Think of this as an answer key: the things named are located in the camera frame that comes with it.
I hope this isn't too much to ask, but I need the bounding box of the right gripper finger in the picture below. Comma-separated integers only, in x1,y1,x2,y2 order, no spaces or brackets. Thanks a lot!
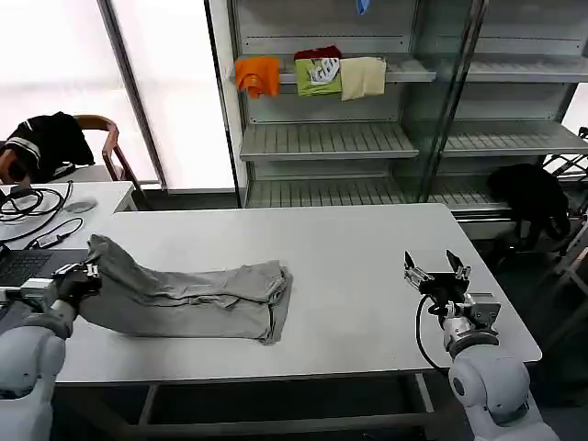
446,248,472,281
403,249,435,288

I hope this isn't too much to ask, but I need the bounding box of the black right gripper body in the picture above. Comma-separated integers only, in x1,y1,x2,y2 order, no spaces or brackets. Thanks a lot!
419,271,470,306

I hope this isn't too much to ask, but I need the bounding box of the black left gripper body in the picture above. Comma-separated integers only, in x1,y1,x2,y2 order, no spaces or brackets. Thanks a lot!
52,266,103,305

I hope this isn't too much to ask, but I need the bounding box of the grey printed t-shirt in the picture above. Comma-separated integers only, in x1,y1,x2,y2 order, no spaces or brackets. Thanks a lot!
74,232,295,347

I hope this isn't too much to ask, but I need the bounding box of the black laptop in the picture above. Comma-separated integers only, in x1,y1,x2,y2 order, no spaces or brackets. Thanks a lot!
0,245,90,289

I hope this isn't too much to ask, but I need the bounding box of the brown wooden chair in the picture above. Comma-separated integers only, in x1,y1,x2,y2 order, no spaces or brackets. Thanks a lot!
0,114,151,210

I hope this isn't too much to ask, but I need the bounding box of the grey metal stand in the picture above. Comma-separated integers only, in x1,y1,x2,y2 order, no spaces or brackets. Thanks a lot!
546,220,588,332

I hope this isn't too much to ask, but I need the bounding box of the empty grey metal shelf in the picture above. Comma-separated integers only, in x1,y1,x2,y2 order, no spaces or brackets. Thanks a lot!
413,0,588,226

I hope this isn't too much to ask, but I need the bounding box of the black jacket with stripes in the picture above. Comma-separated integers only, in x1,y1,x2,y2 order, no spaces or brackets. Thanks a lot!
1,111,96,185

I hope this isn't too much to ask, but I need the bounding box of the grey shelf with folded shirts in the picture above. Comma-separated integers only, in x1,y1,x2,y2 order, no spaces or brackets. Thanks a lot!
204,0,438,210

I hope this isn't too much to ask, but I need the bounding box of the black cable with adapter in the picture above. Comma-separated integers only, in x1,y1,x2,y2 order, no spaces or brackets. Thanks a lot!
0,216,85,252

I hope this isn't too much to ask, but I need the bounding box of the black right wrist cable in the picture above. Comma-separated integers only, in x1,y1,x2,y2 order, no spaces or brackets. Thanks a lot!
414,293,455,370

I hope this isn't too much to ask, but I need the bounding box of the coiled black cable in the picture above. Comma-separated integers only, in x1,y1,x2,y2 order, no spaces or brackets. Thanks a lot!
0,179,75,227

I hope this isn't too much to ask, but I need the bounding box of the grey window post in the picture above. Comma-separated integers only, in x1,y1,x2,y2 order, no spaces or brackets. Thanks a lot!
96,0,168,190

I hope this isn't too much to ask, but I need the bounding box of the dark metal table frame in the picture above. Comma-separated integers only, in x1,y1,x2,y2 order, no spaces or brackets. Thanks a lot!
52,370,454,441

